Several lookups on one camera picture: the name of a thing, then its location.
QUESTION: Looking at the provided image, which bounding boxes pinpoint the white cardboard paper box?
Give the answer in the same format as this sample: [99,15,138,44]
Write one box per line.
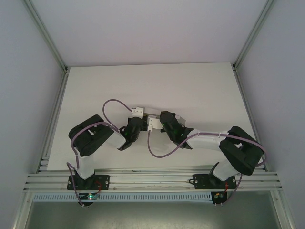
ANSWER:
[142,106,187,135]

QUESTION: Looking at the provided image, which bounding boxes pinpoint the circuit board with green light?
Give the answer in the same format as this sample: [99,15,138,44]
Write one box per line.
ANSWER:
[80,193,100,201]

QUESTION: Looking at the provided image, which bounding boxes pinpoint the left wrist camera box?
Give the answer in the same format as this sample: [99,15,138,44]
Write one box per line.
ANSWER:
[131,106,145,119]

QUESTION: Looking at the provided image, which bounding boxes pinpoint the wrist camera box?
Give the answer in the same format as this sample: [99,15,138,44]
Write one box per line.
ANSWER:
[131,106,145,119]
[146,114,163,132]

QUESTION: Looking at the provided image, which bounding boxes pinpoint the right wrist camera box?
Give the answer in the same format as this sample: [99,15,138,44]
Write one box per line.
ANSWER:
[146,114,163,132]

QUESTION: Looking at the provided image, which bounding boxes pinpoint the aluminium mounting rail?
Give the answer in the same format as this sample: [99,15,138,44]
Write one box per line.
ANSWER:
[22,168,283,193]

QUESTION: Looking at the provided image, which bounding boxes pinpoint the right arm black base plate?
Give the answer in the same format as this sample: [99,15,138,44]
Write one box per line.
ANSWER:
[193,173,238,191]

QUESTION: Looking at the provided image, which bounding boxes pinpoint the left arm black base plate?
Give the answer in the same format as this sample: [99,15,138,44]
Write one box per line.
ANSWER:
[66,175,111,191]

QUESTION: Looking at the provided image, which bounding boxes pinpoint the white slotted cable duct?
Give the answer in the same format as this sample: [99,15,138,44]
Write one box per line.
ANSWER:
[32,192,214,204]

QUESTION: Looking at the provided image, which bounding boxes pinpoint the aluminium table side rail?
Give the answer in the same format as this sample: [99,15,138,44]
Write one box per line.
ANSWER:
[232,68,270,171]
[35,68,70,173]

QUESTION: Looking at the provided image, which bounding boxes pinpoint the aluminium frame post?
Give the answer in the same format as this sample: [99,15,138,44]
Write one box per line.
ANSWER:
[232,0,275,72]
[23,0,70,73]

